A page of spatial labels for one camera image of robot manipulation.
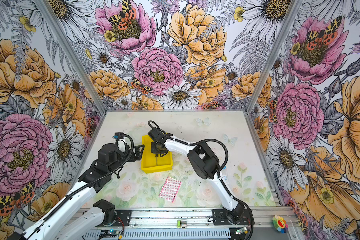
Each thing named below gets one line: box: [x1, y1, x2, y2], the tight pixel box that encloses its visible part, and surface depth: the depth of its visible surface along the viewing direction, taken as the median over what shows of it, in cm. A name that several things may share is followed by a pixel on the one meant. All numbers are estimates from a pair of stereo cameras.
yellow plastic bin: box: [141, 135, 173, 174], surface depth 91 cm
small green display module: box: [176, 219, 188, 229], surface depth 72 cm
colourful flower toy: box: [272, 215, 289, 234], surface depth 73 cm
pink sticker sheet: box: [158, 176, 182, 203], surface depth 85 cm
